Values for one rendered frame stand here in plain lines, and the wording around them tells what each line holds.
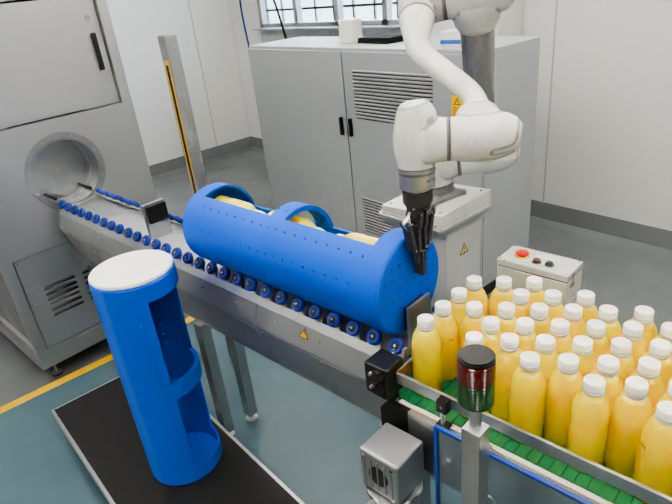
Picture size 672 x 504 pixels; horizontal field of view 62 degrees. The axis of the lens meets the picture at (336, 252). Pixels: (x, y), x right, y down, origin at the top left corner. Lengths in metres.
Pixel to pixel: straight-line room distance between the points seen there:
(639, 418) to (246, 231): 1.14
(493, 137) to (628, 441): 0.67
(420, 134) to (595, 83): 2.96
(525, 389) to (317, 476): 1.42
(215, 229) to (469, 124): 0.92
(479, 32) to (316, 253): 0.80
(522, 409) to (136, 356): 1.28
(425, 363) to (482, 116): 0.59
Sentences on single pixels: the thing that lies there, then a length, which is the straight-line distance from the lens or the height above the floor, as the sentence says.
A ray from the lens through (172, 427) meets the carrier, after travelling 2.21.
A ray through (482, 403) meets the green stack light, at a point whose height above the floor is 1.18.
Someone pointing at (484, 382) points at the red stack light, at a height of 1.22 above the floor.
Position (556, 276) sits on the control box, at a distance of 1.56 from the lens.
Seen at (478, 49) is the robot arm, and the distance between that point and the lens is 1.83.
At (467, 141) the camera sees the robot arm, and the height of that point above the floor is 1.49.
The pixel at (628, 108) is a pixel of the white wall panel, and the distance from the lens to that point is 4.13.
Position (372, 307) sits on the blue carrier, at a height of 1.09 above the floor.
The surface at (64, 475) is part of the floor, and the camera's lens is 2.91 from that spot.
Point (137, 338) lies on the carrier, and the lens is 1.98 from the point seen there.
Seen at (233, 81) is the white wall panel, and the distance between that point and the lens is 7.16.
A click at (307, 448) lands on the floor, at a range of 2.61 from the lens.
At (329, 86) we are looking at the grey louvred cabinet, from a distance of 3.88.
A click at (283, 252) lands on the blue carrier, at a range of 1.61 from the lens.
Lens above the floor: 1.84
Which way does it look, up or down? 26 degrees down
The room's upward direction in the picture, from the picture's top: 6 degrees counter-clockwise
